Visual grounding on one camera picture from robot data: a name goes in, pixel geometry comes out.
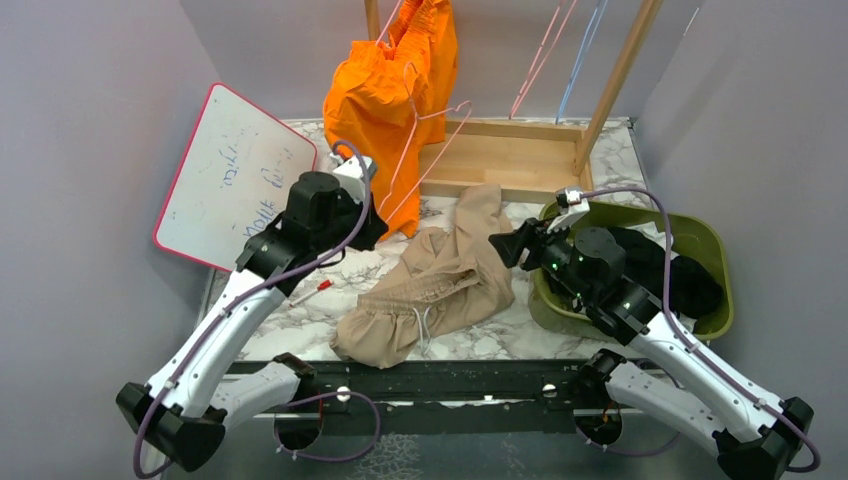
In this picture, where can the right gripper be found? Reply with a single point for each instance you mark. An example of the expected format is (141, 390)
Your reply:
(532, 235)

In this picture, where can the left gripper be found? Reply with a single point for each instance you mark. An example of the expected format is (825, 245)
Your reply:
(373, 227)

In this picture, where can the beige garment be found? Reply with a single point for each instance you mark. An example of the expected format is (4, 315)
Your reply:
(444, 281)

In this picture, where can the olive green plastic basket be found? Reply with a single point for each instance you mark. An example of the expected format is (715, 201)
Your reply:
(549, 305)

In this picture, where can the orange shorts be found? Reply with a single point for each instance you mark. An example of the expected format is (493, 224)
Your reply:
(367, 104)

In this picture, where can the white shorts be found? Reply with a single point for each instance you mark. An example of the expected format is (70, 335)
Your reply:
(649, 229)

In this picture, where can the pink wire hanger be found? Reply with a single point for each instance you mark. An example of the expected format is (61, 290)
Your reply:
(375, 25)
(550, 38)
(399, 207)

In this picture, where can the black shorts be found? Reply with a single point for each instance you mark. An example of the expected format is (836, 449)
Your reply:
(693, 291)

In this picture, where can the blue wire hanger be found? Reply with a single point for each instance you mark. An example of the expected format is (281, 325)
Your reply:
(584, 47)

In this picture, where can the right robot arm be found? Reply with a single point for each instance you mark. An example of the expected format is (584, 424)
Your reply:
(751, 432)

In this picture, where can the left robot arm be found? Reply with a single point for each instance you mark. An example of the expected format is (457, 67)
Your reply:
(181, 413)

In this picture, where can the red capped marker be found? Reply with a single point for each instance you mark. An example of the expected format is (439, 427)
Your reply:
(326, 284)

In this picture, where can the wooden clothes rack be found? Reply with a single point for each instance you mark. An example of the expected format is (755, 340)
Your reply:
(527, 159)

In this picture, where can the pink framed whiteboard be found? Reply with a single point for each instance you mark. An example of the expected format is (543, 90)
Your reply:
(232, 181)

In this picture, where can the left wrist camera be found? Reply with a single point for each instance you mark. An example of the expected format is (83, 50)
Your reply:
(351, 175)

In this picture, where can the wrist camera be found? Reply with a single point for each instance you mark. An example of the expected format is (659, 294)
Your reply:
(572, 206)
(351, 175)

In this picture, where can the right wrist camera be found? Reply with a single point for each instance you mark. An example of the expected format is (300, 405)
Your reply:
(572, 206)

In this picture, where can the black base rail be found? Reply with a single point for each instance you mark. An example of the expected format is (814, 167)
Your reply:
(443, 397)

